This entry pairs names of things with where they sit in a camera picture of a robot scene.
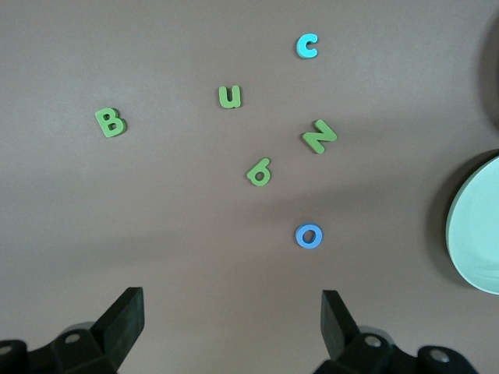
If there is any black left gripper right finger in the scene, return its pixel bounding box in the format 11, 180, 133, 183
311, 290, 480, 374

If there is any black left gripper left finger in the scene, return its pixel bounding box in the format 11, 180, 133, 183
0, 287, 145, 374

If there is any green foam number 6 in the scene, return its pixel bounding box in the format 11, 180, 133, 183
246, 157, 273, 187

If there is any green foam letter N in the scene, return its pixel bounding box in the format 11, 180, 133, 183
301, 118, 338, 155

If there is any green foam letter B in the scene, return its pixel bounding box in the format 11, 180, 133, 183
94, 108, 128, 139

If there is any green foam letter U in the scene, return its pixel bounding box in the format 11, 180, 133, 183
217, 84, 243, 110

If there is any blue foam letter O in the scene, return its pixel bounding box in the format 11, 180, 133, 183
295, 222, 324, 249

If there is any brown table cover mat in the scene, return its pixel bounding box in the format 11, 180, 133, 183
0, 0, 499, 374

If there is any light green round plate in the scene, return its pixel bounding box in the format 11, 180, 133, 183
444, 154, 499, 295

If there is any teal foam letter C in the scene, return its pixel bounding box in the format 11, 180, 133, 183
295, 33, 320, 60

